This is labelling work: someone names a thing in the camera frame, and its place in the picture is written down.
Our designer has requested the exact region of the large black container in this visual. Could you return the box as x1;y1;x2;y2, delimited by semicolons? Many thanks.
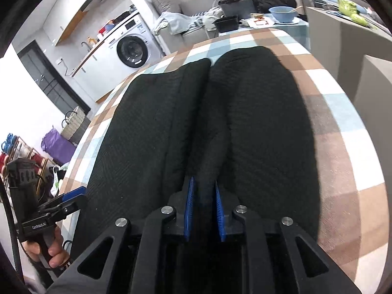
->
219;0;257;18

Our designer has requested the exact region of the green white plastic bag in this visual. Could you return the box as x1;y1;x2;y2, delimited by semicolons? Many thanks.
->
48;163;70;197

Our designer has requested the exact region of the grey side cabinet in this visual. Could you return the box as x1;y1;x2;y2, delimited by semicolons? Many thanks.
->
306;5;392;106

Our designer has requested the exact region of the woven basket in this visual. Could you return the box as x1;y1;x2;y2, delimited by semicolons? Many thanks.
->
60;105;89;143

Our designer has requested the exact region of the green packet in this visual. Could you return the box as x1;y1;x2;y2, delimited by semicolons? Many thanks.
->
336;0;368;27

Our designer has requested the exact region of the black knit sweater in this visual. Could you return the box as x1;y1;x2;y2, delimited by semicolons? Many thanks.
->
72;45;321;253

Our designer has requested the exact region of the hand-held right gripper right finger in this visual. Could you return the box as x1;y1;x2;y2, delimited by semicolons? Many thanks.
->
214;182;362;294

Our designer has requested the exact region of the checked blanket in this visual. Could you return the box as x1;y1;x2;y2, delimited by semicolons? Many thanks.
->
59;27;390;294

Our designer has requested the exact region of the purple bag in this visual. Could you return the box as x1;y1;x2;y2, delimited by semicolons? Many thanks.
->
41;128;77;166

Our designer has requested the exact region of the red white snack packet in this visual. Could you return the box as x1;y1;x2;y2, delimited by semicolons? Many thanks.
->
240;13;275;28

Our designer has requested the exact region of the person's left hand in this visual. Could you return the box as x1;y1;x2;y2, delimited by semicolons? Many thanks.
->
21;225;71;269

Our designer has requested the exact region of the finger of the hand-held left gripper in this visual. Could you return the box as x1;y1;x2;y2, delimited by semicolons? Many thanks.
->
38;186;87;214
45;195;88;221

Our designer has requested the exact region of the white wall cabinet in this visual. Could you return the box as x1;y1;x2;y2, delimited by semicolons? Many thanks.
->
42;0;122;47

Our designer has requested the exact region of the small black container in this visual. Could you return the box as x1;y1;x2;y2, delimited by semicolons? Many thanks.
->
213;15;240;34

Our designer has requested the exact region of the blue bowl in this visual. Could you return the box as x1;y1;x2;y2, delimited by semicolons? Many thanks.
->
269;6;298;24

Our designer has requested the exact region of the light blue tablecloth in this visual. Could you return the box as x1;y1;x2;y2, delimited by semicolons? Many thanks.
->
238;21;310;51

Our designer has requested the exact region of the grey sofa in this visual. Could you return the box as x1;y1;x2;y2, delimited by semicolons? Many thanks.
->
149;0;307;56

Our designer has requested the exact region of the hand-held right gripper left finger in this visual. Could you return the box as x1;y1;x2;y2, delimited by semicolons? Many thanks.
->
47;175;196;294

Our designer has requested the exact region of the grey clothes pile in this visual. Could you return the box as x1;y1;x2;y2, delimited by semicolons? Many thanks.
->
152;11;197;36

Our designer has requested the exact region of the wooden shoe rack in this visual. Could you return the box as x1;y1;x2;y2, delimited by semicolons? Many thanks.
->
0;133;50;191

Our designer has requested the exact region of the white washing machine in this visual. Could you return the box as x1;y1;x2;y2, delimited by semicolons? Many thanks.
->
105;13;162;70

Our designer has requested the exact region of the white plate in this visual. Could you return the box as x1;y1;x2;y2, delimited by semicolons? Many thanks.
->
272;16;303;26

